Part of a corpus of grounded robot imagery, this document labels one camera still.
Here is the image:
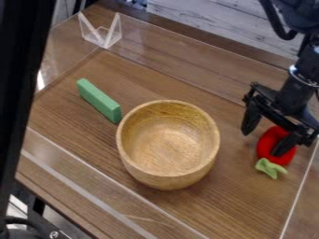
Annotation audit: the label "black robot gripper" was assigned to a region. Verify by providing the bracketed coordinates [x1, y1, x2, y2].
[240, 75, 319, 157]

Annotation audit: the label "wooden bowl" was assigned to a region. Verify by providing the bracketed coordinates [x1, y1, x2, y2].
[116, 100, 220, 190]

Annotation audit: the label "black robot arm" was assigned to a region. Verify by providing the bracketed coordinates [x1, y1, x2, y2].
[240, 0, 319, 156]

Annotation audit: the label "green rectangular block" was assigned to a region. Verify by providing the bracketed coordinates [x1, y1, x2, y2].
[76, 78, 122, 123]

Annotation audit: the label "black vertical foreground post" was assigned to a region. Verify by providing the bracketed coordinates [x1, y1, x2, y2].
[0, 0, 56, 239]

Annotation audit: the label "black metal table frame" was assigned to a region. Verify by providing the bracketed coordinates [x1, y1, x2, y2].
[8, 180, 95, 239]

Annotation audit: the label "red plush strawberry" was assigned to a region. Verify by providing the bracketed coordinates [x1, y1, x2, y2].
[254, 125, 299, 180]

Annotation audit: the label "clear acrylic tray walls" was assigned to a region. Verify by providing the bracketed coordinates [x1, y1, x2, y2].
[18, 7, 314, 239]

